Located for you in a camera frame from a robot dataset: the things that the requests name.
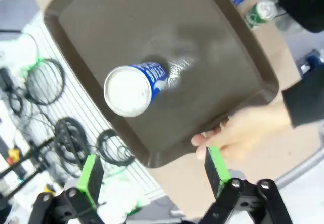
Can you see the person's left hand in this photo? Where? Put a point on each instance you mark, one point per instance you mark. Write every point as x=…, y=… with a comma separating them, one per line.
x=253, y=127

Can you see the green Chilsung cider can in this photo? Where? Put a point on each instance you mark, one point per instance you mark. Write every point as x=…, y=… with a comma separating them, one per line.
x=262, y=12

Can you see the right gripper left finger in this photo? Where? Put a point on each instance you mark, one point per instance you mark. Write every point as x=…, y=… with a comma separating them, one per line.
x=89, y=178

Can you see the red button yellow box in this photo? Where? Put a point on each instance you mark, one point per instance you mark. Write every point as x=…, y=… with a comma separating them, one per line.
x=14, y=155

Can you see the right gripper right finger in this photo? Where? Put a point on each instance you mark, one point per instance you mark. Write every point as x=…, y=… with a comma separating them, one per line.
x=217, y=173

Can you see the person's right forearm black sleeve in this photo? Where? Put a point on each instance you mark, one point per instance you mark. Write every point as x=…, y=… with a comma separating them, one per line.
x=303, y=1

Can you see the dark brown serving tray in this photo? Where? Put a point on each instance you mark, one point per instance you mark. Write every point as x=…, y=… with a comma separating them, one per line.
x=126, y=31

